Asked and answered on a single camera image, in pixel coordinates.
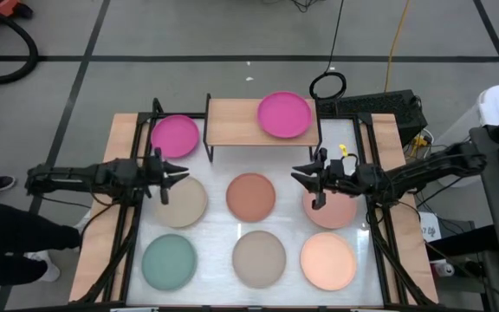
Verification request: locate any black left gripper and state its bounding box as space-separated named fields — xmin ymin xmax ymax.
xmin=143 ymin=146 xmax=190 ymax=205

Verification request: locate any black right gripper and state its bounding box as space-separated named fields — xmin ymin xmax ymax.
xmin=290 ymin=146 xmax=366 ymax=211

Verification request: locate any beige plate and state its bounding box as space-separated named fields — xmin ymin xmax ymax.
xmin=153 ymin=175 xmax=210 ymax=230

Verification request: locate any magenta plate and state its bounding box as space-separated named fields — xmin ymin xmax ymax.
xmin=256 ymin=90 xmax=314 ymax=140
xmin=150 ymin=114 xmax=201 ymax=159

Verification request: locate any salmon pink plate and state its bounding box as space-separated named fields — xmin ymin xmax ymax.
xmin=301 ymin=184 xmax=359 ymax=230

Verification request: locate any terracotta plate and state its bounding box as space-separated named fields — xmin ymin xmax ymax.
xmin=225 ymin=172 xmax=276 ymax=224

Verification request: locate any peach plate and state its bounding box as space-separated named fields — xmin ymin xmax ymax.
xmin=300 ymin=231 xmax=358 ymax=292

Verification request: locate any teal plate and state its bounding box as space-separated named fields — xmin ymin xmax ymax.
xmin=140 ymin=233 xmax=198 ymax=292

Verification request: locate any taupe plate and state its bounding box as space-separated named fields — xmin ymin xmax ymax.
xmin=231 ymin=230 xmax=288 ymax=289

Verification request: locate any yellow plug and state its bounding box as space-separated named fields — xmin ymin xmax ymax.
xmin=412 ymin=134 xmax=432 ymax=151

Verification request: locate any white paper card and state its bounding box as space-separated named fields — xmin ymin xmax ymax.
xmin=418 ymin=211 xmax=442 ymax=242

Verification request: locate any white roll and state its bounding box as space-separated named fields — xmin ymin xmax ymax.
xmin=430 ymin=258 xmax=456 ymax=278

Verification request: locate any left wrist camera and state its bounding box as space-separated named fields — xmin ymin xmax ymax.
xmin=147 ymin=155 xmax=166 ymax=179

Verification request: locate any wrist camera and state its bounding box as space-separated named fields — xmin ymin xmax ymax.
xmin=327 ymin=158 xmax=347 ymax=179
xmin=147 ymin=155 xmax=166 ymax=179

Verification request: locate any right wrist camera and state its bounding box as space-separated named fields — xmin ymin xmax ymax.
xmin=327 ymin=158 xmax=347 ymax=179

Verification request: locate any wooden shelf black frame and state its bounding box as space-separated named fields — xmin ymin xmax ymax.
xmin=203 ymin=93 xmax=323 ymax=164

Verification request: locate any black metal rig frame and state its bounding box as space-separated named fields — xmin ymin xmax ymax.
xmin=75 ymin=97 xmax=437 ymax=312

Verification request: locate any black cable with coil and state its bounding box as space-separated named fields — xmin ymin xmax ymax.
xmin=308 ymin=0 xmax=347 ymax=101

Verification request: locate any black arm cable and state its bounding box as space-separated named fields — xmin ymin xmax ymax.
xmin=36 ymin=194 xmax=119 ymax=244

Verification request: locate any yellow cable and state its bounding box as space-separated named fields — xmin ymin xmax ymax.
xmin=383 ymin=0 xmax=412 ymax=93

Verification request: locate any black cable tangle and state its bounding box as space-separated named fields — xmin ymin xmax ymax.
xmin=290 ymin=0 xmax=322 ymax=13

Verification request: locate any black vacuum hose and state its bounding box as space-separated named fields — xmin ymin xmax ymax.
xmin=0 ymin=0 xmax=40 ymax=85

